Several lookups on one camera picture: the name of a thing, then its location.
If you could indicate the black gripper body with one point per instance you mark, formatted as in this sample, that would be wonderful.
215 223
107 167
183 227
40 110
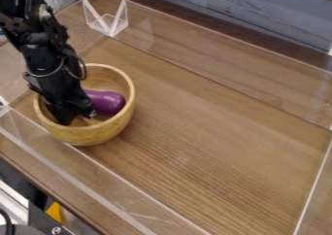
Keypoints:
59 88

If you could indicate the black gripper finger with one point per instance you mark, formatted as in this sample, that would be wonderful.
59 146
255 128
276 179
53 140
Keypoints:
84 111
64 113

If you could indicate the purple toy eggplant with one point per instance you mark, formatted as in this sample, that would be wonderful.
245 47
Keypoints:
107 102

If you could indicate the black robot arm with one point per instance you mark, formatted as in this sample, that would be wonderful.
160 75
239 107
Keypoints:
55 69

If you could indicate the brown wooden bowl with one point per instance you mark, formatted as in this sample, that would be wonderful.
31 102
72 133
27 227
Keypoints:
93 131

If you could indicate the clear acrylic corner bracket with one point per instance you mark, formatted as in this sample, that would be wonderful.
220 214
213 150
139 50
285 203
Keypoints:
107 24

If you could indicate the clear acrylic enclosure wall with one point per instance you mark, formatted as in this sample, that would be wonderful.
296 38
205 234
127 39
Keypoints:
224 155

